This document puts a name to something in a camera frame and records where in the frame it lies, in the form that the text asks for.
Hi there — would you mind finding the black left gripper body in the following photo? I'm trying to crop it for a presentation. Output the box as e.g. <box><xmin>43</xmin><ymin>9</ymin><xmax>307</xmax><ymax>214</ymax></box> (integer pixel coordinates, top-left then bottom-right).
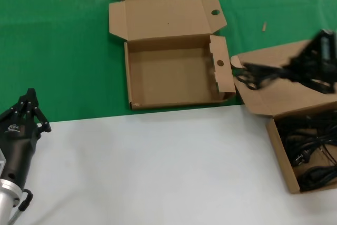
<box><xmin>0</xmin><ymin>116</ymin><xmax>42</xmax><ymax>188</ymax></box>

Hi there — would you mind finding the open brown cardboard box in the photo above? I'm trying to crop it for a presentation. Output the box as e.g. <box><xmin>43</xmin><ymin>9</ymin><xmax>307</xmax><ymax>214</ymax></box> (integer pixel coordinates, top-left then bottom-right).
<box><xmin>230</xmin><ymin>37</ymin><xmax>337</xmax><ymax>194</ymax></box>
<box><xmin>108</xmin><ymin>0</ymin><xmax>236</xmax><ymax>111</ymax></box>

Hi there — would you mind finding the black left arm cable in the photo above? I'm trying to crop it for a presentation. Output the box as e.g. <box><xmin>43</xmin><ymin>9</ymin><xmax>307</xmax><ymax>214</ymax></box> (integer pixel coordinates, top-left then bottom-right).
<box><xmin>10</xmin><ymin>188</ymin><xmax>34</xmax><ymax>225</ymax></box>

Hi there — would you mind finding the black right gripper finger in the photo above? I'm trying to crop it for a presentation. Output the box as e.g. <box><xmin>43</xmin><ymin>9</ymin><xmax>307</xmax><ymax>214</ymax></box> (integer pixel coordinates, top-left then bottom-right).
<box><xmin>286</xmin><ymin>31</ymin><xmax>323</xmax><ymax>69</ymax></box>
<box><xmin>285</xmin><ymin>66</ymin><xmax>337</xmax><ymax>94</ymax></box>

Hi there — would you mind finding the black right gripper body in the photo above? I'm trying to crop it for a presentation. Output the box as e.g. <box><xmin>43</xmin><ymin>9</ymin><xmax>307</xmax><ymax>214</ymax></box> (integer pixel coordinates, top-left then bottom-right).
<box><xmin>317</xmin><ymin>28</ymin><xmax>337</xmax><ymax>78</ymax></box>

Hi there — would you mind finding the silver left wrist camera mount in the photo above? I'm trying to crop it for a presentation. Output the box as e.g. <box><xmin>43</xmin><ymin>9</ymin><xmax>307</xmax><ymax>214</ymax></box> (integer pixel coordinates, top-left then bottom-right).
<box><xmin>0</xmin><ymin>148</ymin><xmax>7</xmax><ymax>176</ymax></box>

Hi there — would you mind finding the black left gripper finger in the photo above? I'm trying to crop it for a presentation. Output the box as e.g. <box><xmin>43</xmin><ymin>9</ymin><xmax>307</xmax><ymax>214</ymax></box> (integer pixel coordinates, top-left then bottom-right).
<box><xmin>0</xmin><ymin>87</ymin><xmax>33</xmax><ymax>123</ymax></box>
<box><xmin>28</xmin><ymin>89</ymin><xmax>52</xmax><ymax>134</ymax></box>

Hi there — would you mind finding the black power cable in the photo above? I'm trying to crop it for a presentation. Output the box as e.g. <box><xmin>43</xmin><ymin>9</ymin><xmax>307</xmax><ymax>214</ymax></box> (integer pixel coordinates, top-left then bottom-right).
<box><xmin>277</xmin><ymin>114</ymin><xmax>337</xmax><ymax>168</ymax></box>
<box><xmin>297</xmin><ymin>165</ymin><xmax>337</xmax><ymax>193</ymax></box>
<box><xmin>233</xmin><ymin>62</ymin><xmax>293</xmax><ymax>91</ymax></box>

